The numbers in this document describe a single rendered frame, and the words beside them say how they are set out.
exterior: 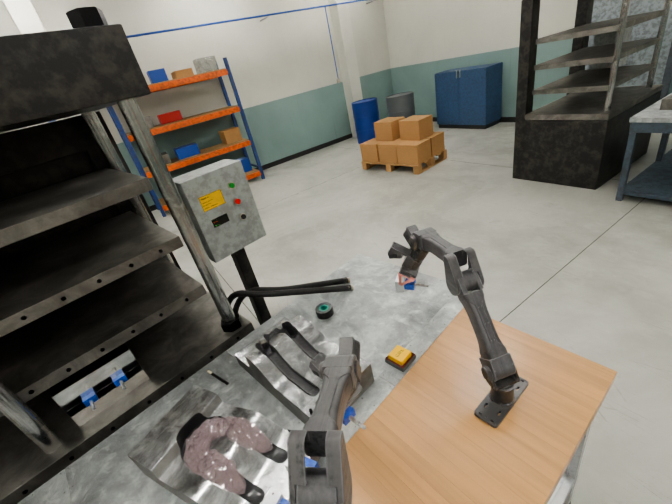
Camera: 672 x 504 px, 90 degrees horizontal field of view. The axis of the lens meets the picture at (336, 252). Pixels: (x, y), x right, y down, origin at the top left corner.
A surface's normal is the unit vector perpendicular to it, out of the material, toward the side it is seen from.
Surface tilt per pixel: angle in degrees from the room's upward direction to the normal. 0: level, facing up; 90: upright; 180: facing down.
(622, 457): 0
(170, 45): 90
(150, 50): 90
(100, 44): 90
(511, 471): 0
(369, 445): 0
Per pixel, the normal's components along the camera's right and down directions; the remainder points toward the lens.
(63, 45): 0.69, 0.22
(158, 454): -0.21, -0.85
